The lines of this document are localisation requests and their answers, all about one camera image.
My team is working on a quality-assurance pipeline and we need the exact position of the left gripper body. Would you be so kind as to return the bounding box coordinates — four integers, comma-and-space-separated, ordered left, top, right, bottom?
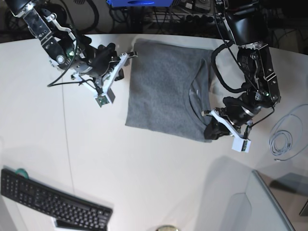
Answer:
216, 97, 261, 132

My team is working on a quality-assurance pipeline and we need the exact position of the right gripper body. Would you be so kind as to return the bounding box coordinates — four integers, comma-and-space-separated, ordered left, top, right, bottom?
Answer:
84, 43, 120, 78

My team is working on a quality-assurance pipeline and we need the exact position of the grey t-shirt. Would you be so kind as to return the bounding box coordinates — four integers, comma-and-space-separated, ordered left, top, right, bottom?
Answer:
126, 39, 214, 142

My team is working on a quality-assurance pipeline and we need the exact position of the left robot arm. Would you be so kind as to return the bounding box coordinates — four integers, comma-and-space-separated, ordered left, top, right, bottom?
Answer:
204, 0, 281, 140

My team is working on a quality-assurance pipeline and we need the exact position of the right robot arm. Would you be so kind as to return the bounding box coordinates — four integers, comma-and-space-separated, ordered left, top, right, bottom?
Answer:
5, 0, 137, 88

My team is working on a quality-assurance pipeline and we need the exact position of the blue box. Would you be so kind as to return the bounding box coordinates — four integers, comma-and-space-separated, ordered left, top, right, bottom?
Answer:
107, 0, 173, 7

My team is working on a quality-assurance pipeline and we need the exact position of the white power strip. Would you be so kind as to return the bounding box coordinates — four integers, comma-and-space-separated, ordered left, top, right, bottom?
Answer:
145, 12, 214, 24

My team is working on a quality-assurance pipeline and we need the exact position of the green tape roll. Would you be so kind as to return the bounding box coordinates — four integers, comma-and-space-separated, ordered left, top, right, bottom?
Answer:
15, 168, 29, 179

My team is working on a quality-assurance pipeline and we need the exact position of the black keyboard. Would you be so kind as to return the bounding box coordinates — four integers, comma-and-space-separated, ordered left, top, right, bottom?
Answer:
0, 169, 113, 231

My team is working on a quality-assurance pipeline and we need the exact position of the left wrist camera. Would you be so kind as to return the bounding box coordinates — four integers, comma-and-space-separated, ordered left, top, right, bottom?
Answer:
232, 138, 251, 153

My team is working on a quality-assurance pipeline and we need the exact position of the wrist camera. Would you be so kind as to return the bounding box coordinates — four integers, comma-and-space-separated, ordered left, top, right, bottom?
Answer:
232, 138, 251, 153
94, 89, 116, 107

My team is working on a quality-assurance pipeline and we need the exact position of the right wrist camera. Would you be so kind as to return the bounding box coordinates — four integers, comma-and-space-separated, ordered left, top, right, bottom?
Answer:
94, 89, 116, 107

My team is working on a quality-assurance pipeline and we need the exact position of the coiled white cable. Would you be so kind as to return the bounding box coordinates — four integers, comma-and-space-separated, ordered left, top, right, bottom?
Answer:
268, 104, 308, 162

